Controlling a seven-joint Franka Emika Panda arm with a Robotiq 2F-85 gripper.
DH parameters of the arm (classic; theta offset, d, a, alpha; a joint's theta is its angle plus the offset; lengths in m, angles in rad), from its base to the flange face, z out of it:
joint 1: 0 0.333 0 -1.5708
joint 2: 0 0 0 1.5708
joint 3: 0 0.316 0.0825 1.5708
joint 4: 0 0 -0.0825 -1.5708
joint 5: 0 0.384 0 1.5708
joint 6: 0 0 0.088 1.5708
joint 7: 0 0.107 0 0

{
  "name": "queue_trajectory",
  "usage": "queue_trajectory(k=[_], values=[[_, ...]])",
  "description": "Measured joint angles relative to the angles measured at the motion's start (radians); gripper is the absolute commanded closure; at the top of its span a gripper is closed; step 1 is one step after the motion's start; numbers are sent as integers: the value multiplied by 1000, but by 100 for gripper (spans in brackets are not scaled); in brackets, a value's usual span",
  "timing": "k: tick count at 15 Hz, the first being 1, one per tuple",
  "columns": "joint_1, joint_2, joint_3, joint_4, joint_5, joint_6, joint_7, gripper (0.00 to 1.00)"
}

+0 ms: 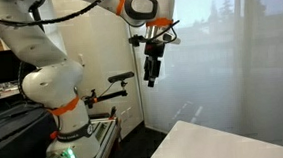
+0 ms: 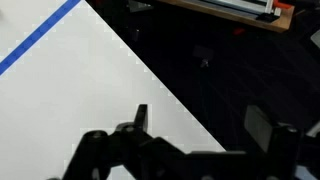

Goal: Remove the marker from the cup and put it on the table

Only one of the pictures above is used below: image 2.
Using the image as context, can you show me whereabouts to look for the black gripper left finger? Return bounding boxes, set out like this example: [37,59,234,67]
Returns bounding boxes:
[115,104,148,133]

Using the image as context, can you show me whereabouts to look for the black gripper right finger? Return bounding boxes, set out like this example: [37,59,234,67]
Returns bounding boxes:
[244,105,300,157]

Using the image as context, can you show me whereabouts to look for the blue tape line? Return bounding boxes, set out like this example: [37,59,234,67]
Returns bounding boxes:
[0,0,80,75]

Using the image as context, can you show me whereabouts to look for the wooden board with rail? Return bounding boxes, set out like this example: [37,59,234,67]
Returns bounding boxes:
[157,0,295,33]

